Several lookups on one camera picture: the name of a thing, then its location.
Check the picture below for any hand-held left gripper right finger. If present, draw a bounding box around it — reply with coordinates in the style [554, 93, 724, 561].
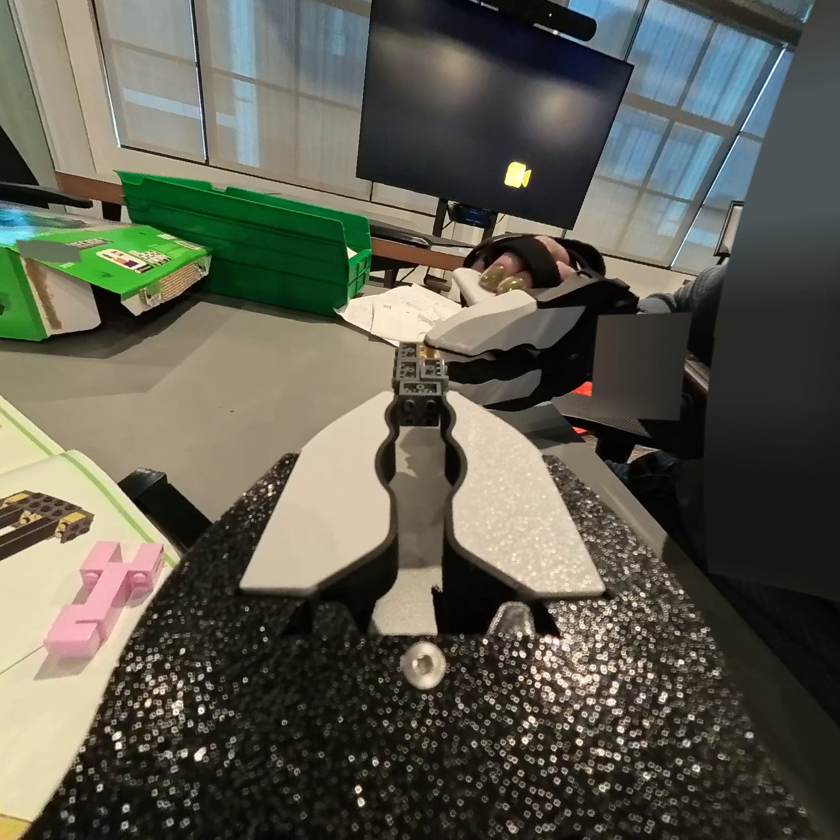
[438, 392, 606, 608]

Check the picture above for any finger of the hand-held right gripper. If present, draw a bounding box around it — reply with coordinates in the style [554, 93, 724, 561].
[446, 357, 578, 413]
[424, 289, 549, 361]

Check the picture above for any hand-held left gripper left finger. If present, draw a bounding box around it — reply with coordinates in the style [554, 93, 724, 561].
[239, 390, 403, 603]

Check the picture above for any grey brick assembly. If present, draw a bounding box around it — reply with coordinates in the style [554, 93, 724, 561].
[392, 341, 450, 427]

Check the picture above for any person's right forearm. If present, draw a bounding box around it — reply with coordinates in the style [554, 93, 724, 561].
[640, 266, 726, 316]

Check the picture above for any grey desk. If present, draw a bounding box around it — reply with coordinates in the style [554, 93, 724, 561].
[0, 283, 667, 565]

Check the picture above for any person's right hand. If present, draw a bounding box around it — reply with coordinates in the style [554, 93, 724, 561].
[478, 236, 595, 294]

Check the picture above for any white paper sheet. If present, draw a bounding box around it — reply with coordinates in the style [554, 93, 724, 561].
[338, 283, 467, 342]

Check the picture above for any large black screen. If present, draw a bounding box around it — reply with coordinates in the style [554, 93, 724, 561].
[356, 0, 635, 231]

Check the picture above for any pink brick assembly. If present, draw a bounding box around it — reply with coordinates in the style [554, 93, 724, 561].
[42, 539, 166, 660]

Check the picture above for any green plastic bin stack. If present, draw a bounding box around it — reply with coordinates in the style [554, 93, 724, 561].
[115, 169, 373, 312]

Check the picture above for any brick instruction booklet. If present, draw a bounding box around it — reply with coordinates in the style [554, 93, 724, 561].
[0, 394, 181, 840]

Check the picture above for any large paned window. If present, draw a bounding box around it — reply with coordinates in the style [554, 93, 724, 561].
[92, 0, 798, 270]

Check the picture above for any green cardboard box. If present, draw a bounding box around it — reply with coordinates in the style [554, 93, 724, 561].
[0, 200, 214, 342]

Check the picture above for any black camera bar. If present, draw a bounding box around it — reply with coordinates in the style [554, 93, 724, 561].
[525, 0, 598, 42]

